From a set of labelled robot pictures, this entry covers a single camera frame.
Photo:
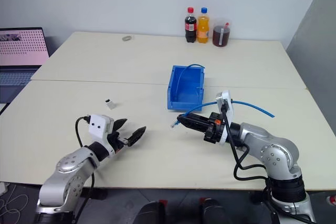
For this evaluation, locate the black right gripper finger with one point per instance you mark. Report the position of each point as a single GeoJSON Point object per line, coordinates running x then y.
{"type": "Point", "coordinates": [195, 118]}
{"type": "Point", "coordinates": [193, 125]}

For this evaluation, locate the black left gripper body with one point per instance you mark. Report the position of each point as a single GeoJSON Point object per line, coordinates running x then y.
{"type": "Point", "coordinates": [115, 141]}

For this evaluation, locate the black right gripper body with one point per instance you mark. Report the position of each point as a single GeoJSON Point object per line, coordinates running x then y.
{"type": "Point", "coordinates": [215, 129]}

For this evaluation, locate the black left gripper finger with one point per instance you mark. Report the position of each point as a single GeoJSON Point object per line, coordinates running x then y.
{"type": "Point", "coordinates": [120, 123]}
{"type": "Point", "coordinates": [137, 135]}

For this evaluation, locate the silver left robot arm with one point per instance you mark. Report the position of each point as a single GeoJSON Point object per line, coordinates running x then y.
{"type": "Point", "coordinates": [71, 166]}

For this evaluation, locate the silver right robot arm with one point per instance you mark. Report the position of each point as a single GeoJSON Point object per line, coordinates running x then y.
{"type": "Point", "coordinates": [278, 153]}

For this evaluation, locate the blue plastic bin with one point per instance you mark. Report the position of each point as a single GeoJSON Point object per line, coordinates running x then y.
{"type": "Point", "coordinates": [183, 95]}

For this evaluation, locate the dark rounded shape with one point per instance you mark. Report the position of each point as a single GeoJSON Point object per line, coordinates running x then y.
{"type": "Point", "coordinates": [152, 212]}
{"type": "Point", "coordinates": [213, 211]}

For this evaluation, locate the clear cup dark liquid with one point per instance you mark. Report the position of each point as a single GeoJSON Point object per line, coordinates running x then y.
{"type": "Point", "coordinates": [221, 36]}

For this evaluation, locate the orange soda bottle blue cap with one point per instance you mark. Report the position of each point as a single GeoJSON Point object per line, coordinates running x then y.
{"type": "Point", "coordinates": [203, 30]}

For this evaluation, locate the cola bottle red cap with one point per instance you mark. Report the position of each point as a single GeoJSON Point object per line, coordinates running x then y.
{"type": "Point", "coordinates": [190, 28]}

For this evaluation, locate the open laptop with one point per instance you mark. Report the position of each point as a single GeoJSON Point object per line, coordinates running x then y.
{"type": "Point", "coordinates": [21, 48]}

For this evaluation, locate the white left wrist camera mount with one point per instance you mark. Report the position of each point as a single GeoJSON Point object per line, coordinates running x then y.
{"type": "Point", "coordinates": [97, 125]}

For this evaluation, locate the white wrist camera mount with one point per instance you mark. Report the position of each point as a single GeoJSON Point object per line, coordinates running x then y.
{"type": "Point", "coordinates": [228, 108]}
{"type": "Point", "coordinates": [97, 125]}

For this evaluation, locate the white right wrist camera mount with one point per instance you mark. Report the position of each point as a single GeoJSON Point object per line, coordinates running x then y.
{"type": "Point", "coordinates": [228, 108]}

